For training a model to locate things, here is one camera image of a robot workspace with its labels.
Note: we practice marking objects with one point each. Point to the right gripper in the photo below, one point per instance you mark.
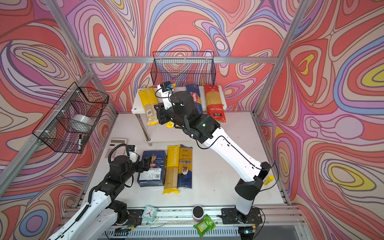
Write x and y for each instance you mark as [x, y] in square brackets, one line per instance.
[161, 111]

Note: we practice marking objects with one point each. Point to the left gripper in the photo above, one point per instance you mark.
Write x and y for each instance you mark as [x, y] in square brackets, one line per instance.
[140, 169]

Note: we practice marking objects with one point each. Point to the yellow narrow spaghetti bag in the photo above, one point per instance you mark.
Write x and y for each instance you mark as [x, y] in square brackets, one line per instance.
[171, 124]

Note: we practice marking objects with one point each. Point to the blue Barilla pasta box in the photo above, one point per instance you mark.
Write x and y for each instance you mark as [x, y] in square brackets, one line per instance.
[156, 174]

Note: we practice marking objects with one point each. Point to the blue Barilla spaghetti box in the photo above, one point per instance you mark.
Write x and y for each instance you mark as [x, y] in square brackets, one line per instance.
[194, 91]

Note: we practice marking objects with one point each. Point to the yellow Pastatime spaghetti bag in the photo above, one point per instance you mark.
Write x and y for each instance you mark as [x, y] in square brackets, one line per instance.
[172, 169]

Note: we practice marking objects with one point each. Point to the yellow clear spaghetti bag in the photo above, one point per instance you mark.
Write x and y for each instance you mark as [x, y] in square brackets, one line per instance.
[149, 100]

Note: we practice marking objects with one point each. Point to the blue yellow Ankara spaghetti bag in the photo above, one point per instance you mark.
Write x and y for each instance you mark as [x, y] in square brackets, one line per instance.
[185, 167]

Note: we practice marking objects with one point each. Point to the red spaghetti bag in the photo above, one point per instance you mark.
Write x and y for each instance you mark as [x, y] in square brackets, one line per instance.
[214, 103]

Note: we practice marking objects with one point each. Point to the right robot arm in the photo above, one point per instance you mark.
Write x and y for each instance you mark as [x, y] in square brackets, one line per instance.
[209, 135]

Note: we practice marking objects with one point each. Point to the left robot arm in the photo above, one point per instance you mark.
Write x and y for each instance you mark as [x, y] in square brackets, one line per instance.
[102, 209]

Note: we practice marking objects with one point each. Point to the white two-tier shelf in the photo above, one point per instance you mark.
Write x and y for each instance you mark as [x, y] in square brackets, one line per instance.
[161, 134]

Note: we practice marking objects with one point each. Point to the mint alarm clock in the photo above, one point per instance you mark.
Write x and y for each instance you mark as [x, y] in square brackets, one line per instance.
[149, 214]

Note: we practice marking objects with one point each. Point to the black marker pen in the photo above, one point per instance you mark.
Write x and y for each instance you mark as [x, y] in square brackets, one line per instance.
[80, 143]

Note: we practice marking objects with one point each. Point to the silver tape roll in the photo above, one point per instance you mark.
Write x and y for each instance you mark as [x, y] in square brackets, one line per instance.
[81, 123]

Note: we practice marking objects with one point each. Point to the green snack packet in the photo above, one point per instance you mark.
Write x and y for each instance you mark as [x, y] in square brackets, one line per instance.
[207, 224]

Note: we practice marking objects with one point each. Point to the yellow glue stick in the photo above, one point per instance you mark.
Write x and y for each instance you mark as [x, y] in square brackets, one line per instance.
[268, 180]

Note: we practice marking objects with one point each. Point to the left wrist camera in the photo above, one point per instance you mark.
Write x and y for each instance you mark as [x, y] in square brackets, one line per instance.
[131, 153]

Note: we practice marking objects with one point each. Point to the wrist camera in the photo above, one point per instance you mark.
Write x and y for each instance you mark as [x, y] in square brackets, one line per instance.
[164, 92]
[131, 153]

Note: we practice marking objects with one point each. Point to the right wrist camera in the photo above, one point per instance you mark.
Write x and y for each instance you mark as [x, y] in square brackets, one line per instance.
[164, 92]

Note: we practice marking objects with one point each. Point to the black wire basket back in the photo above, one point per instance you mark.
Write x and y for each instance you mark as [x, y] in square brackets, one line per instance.
[184, 67]

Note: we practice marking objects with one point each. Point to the black wire basket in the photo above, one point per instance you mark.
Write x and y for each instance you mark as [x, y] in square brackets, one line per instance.
[184, 67]
[78, 112]

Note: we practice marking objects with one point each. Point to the black wire basket left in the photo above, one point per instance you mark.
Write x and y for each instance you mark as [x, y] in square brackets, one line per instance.
[78, 112]

